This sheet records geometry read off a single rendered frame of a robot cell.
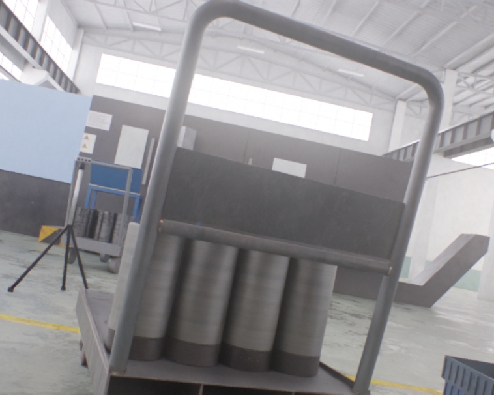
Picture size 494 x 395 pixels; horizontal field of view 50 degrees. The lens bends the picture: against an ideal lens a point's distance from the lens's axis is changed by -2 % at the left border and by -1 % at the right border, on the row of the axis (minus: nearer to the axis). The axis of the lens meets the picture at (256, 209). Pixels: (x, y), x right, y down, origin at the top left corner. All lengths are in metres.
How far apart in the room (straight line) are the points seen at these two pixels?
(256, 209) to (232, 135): 6.55
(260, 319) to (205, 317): 0.13
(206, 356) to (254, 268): 0.22
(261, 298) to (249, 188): 0.29
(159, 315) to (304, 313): 0.34
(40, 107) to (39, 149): 0.59
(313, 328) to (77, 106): 6.78
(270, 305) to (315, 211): 0.26
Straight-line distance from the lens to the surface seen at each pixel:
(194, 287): 1.16
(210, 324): 1.18
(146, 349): 1.16
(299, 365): 1.28
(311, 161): 7.66
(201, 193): 0.99
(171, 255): 1.14
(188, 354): 1.18
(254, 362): 1.23
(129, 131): 7.59
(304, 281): 1.25
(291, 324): 1.27
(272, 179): 1.03
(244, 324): 1.21
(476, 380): 2.08
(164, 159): 0.96
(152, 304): 1.14
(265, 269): 1.20
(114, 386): 1.18
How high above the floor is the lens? 0.55
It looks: 3 degrees up
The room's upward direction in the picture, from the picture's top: 11 degrees clockwise
